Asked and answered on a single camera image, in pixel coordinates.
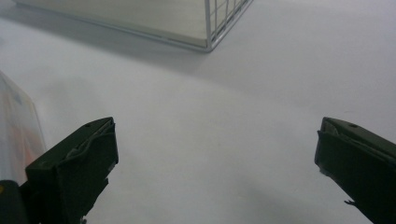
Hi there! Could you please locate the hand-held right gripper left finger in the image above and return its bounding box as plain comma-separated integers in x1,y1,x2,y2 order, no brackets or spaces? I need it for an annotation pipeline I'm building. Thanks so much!
25,117,120,224

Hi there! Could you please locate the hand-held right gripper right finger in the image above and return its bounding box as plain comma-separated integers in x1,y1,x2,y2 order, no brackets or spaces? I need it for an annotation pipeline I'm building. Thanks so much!
314,117,396,224

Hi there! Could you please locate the clear plastic bag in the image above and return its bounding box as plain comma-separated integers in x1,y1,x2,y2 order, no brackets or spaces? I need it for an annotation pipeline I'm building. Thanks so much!
0,70,47,186

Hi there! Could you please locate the white wire basket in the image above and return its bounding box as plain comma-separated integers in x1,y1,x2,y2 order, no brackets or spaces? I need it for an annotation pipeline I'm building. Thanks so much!
12,0,255,53

